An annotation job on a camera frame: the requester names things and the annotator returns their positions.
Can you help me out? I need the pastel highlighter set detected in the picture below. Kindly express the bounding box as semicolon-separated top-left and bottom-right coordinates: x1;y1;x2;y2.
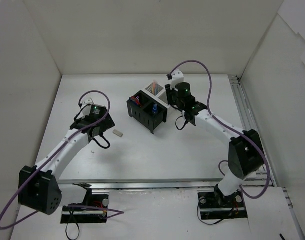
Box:
151;80;159;96

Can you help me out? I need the beige eraser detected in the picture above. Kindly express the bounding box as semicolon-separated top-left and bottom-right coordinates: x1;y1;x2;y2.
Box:
113;129;123;138

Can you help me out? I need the clear bottle blue cap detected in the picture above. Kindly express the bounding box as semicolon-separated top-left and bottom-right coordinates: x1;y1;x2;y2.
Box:
151;103;158;118

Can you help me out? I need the red pen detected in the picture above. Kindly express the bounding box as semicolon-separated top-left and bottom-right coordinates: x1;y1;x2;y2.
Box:
131;95;143;107

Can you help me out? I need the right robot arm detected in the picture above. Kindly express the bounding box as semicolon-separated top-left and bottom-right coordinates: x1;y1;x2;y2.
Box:
165;82;267;206

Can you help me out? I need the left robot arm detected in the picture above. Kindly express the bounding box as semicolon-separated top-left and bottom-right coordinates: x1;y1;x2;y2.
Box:
18;104;115;215

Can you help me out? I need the white two-compartment organizer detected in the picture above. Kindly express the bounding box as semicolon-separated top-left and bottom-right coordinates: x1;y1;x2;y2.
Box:
142;82;170;109

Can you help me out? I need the black two-compartment organizer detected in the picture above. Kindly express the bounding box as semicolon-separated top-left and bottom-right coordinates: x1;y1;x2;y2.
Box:
126;90;168;134

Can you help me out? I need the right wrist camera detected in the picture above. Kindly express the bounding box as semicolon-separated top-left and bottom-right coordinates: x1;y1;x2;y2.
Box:
167;69;184;89

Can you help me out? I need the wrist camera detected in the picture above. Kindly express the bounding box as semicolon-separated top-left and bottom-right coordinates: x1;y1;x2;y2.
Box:
167;69;184;89
78;98;94;109

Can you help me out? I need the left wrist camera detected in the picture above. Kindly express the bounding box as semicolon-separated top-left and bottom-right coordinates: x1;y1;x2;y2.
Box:
78;98;94;109

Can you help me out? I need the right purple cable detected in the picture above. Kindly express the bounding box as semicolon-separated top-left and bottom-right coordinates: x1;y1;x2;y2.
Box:
171;59;272;200

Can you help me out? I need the aluminium front rail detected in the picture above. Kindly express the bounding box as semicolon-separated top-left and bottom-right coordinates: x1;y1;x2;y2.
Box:
29;177;276;193

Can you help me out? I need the aluminium rail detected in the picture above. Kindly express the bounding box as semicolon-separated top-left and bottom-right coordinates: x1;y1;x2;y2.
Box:
228;74;291;201
29;177;276;193

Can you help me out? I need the aluminium right rail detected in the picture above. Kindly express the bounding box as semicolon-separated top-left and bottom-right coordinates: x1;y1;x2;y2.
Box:
228;74;291;201

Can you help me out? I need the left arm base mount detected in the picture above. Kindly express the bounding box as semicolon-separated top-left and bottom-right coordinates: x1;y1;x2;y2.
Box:
60;193;110;224

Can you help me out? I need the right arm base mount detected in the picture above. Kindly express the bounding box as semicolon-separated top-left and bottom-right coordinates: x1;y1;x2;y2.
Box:
197;190;248;225

